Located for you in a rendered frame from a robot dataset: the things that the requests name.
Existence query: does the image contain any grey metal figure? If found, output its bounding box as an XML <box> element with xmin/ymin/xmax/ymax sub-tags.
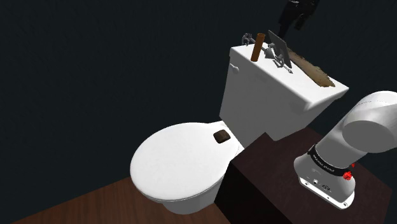
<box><xmin>241</xmin><ymin>32</ymin><xmax>294</xmax><ymax>74</ymax></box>

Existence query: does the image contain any dark grey flat tablet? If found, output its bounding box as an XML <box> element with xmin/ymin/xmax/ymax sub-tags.
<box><xmin>267</xmin><ymin>29</ymin><xmax>293</xmax><ymax>69</ymax></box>

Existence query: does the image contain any white toilet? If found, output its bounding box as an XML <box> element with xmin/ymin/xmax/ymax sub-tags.
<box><xmin>129</xmin><ymin>43</ymin><xmax>350</xmax><ymax>216</ymax></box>

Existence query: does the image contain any long rough brown stick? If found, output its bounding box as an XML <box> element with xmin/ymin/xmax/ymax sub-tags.
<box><xmin>286</xmin><ymin>47</ymin><xmax>336</xmax><ymax>88</ymax></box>

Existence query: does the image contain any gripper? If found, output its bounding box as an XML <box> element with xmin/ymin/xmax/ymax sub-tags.
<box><xmin>277</xmin><ymin>0</ymin><xmax>321</xmax><ymax>39</ymax></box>

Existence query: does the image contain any dark brown robot stand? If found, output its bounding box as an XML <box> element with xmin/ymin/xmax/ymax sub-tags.
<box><xmin>214</xmin><ymin>126</ymin><xmax>393</xmax><ymax>224</ymax></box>

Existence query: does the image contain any small dark brown block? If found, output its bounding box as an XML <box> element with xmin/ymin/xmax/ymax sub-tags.
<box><xmin>213</xmin><ymin>129</ymin><xmax>232</xmax><ymax>144</ymax></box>

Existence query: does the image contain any brown cylinder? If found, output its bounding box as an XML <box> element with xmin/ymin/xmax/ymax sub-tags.
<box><xmin>250</xmin><ymin>32</ymin><xmax>267</xmax><ymax>62</ymax></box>

